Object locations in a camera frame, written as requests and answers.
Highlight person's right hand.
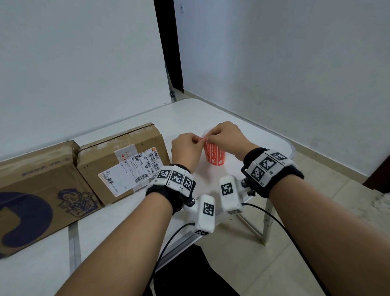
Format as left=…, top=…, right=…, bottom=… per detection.
left=202, top=121, right=260, bottom=161

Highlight person's left hand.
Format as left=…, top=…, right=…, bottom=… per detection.
left=170, top=133, right=205, bottom=173

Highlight roll of red labels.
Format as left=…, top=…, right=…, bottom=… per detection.
left=202, top=129, right=227, bottom=167

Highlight small cardboard box shipping sticker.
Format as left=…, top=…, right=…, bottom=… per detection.
left=76, top=122, right=171, bottom=205

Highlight cardboard box purple print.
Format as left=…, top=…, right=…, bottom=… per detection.
left=0, top=140, right=105, bottom=260

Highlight person's right forearm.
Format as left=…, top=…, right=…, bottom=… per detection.
left=268, top=174, right=390, bottom=296

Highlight person's left forearm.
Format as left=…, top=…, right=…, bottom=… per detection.
left=54, top=192, right=174, bottom=296

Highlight black left wristband marker tiles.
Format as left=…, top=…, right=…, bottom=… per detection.
left=145, top=164, right=197, bottom=215

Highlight grey metal table leg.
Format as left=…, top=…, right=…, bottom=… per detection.
left=239, top=198, right=275, bottom=246

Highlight dark brown wooden furniture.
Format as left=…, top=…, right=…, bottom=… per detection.
left=362, top=164, right=390, bottom=194

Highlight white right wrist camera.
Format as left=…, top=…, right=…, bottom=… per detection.
left=218, top=175, right=256, bottom=215

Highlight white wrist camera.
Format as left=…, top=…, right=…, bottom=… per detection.
left=218, top=175, right=256, bottom=215
left=182, top=194, right=215, bottom=236

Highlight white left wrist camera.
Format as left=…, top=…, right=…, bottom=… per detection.
left=182, top=194, right=215, bottom=236

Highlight black right camera cable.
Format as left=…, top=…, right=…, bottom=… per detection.
left=241, top=202, right=332, bottom=296

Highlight black camera cable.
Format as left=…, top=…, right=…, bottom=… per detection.
left=241, top=202, right=332, bottom=296
left=143, top=222, right=196, bottom=296

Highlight black left camera cable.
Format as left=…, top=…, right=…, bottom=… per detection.
left=143, top=222, right=196, bottom=296

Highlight dark door frame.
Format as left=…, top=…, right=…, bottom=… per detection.
left=153, top=0, right=185, bottom=94

